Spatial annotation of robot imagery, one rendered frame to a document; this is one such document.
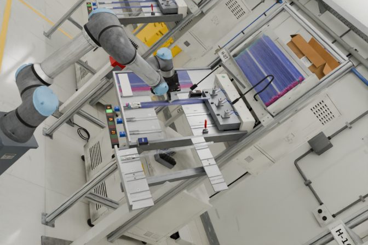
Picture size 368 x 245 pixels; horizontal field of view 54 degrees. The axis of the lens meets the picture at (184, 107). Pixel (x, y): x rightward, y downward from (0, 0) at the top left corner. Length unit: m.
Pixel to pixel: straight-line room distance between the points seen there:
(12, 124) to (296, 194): 2.63
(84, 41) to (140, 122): 0.72
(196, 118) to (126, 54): 0.84
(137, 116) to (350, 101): 2.26
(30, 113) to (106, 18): 0.50
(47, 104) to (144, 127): 0.70
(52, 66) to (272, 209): 2.58
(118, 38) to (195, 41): 2.01
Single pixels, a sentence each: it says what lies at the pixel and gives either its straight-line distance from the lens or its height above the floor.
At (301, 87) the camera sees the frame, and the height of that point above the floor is 1.61.
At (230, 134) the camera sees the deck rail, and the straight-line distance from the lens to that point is 2.16.
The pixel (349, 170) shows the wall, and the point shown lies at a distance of 3.50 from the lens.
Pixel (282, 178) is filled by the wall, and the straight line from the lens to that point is 3.68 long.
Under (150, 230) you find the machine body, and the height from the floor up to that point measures 0.19.
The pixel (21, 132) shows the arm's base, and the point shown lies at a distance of 1.67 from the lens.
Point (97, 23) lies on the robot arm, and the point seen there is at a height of 1.13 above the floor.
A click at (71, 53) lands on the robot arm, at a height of 0.96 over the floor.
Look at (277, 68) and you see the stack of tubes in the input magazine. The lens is 2.27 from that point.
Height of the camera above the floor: 1.57
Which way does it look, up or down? 15 degrees down
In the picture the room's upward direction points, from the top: 51 degrees clockwise
